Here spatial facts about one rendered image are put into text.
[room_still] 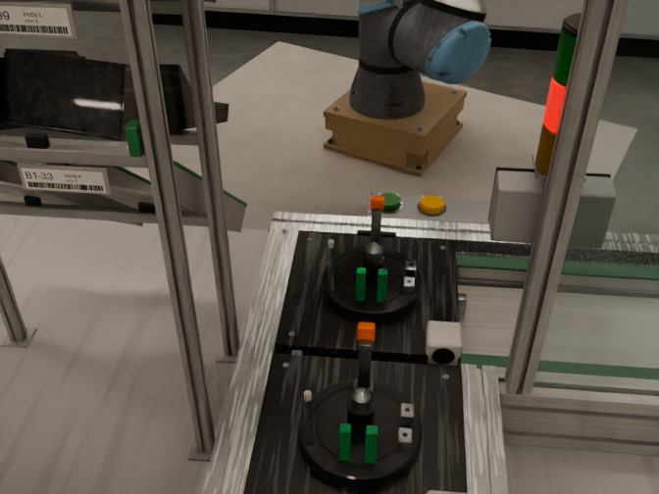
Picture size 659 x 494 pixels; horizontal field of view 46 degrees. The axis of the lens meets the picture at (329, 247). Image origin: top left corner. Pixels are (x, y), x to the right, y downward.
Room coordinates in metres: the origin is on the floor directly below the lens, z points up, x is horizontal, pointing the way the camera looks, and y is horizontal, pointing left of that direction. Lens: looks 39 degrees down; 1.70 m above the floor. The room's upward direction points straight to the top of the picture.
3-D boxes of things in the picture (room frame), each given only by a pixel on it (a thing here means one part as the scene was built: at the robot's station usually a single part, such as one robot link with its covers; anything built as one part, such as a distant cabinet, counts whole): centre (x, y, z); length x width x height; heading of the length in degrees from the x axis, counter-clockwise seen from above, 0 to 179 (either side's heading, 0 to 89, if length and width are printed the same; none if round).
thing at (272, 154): (1.36, -0.09, 0.84); 0.90 x 0.70 x 0.03; 61
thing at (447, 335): (0.70, -0.15, 0.97); 0.05 x 0.05 x 0.04; 84
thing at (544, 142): (0.67, -0.24, 1.28); 0.05 x 0.05 x 0.05
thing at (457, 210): (1.02, -0.17, 0.93); 0.21 x 0.07 x 0.06; 84
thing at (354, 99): (1.40, -0.11, 0.99); 0.15 x 0.15 x 0.10
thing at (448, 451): (0.56, -0.03, 1.01); 0.24 x 0.24 x 0.13; 84
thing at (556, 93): (0.67, -0.24, 1.33); 0.05 x 0.05 x 0.05
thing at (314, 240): (0.81, -0.06, 0.96); 0.24 x 0.24 x 0.02; 84
